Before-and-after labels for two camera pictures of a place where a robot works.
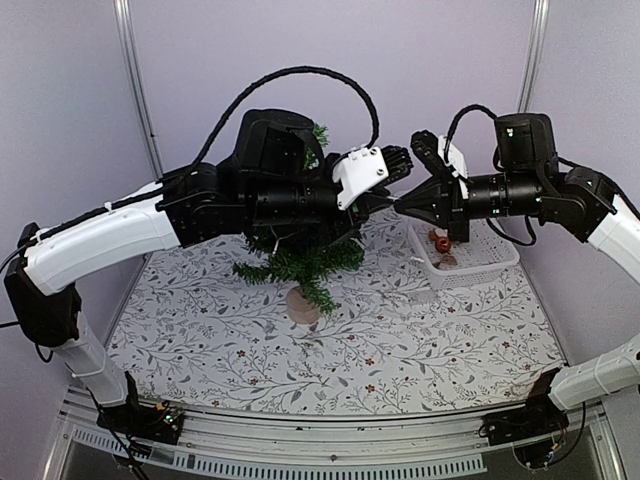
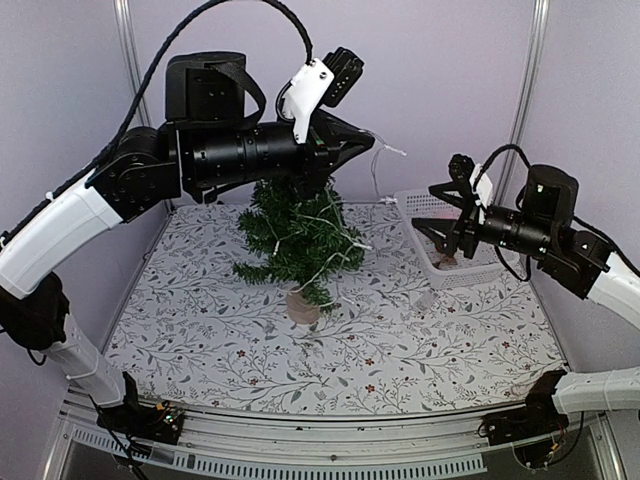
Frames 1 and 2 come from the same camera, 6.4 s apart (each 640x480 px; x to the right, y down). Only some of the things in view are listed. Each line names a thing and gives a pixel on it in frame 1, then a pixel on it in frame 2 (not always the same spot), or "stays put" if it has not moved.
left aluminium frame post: x=124 y=12 stays put
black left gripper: x=363 y=204 to x=327 y=152
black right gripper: x=438 y=201 to x=452 y=227
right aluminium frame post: x=534 y=53 stays put
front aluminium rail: x=370 y=446 stays put
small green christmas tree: x=302 y=259 stays put
